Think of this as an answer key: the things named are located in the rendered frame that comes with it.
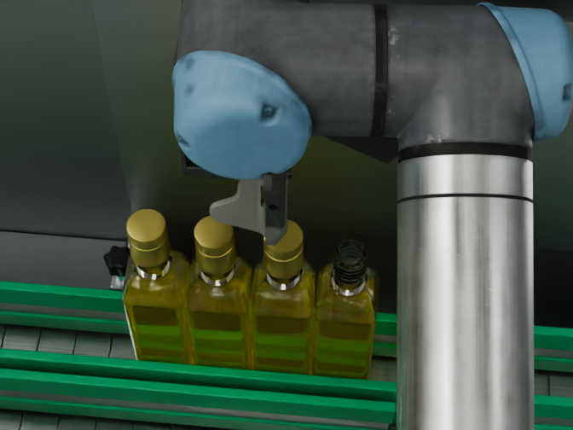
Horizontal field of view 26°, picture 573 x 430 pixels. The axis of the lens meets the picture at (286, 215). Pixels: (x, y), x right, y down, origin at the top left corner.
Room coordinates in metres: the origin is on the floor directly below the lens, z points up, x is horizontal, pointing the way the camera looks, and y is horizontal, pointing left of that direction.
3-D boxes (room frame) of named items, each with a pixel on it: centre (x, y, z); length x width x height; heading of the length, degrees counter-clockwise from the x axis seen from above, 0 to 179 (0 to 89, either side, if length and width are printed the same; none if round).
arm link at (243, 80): (0.44, 0.01, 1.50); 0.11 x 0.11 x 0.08; 89
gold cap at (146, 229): (0.55, 0.12, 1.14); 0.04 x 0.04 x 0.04
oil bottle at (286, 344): (0.54, 0.00, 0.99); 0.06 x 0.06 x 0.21; 85
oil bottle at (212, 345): (0.55, 0.06, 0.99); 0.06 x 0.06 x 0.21; 84
